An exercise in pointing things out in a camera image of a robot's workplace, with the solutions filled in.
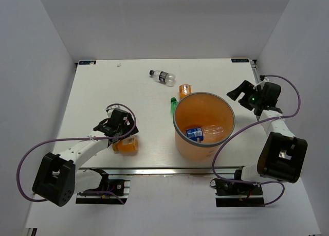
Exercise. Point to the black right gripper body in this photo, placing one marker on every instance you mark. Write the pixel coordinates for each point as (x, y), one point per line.
(255, 97)

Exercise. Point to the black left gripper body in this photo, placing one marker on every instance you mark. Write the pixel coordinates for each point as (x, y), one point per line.
(123, 128)

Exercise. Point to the orange juice bottle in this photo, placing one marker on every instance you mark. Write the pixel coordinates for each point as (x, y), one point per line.
(126, 146)

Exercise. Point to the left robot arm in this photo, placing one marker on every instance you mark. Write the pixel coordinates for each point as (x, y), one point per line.
(59, 176)

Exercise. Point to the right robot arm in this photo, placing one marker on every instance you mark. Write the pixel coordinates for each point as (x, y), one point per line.
(283, 154)

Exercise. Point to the orange bin grey rim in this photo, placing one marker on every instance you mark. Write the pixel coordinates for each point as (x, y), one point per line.
(196, 110)

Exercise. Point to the blue label bottle in bin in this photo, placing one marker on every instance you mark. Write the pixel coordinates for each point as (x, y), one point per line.
(205, 134)

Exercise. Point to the green plastic bottle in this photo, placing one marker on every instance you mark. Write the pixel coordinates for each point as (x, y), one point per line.
(173, 105)

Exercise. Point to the right blue corner sticker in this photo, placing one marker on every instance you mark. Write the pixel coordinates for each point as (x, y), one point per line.
(239, 60)

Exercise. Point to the blue corner sticker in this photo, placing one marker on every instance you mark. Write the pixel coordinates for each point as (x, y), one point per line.
(87, 62)
(239, 60)

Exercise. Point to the clear bottle black label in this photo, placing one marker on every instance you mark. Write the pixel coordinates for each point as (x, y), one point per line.
(163, 77)

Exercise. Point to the small orange bottle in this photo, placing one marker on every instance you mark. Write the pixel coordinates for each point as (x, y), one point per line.
(184, 90)

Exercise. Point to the left blue corner sticker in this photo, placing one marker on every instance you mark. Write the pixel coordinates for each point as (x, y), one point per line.
(87, 62)

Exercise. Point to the aluminium right side rail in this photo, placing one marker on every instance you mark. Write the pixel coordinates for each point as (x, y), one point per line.
(253, 64)

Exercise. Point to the aluminium rail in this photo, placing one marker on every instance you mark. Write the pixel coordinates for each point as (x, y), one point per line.
(170, 171)
(253, 64)

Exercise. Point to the aluminium front rail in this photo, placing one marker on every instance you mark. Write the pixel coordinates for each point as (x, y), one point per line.
(170, 171)

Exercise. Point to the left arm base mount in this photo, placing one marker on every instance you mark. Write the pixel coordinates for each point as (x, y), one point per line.
(116, 192)

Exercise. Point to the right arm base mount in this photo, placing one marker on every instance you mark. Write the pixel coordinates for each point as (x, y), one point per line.
(236, 195)

